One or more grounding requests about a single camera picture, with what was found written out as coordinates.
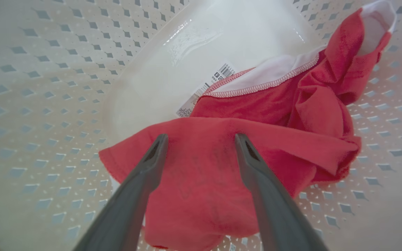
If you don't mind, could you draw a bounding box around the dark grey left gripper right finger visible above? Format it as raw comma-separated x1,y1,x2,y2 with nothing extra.
235,133,329,251

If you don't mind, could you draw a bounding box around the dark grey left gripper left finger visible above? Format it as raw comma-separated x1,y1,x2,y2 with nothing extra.
73,134,169,251

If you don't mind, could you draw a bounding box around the red and white garment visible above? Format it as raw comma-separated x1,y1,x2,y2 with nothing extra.
98,0,397,251

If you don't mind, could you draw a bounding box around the white perforated plastic laundry basket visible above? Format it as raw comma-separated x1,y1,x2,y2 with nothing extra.
0,0,402,251

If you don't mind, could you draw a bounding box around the white barcode label sticker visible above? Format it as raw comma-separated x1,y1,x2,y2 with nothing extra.
176,63,237,118

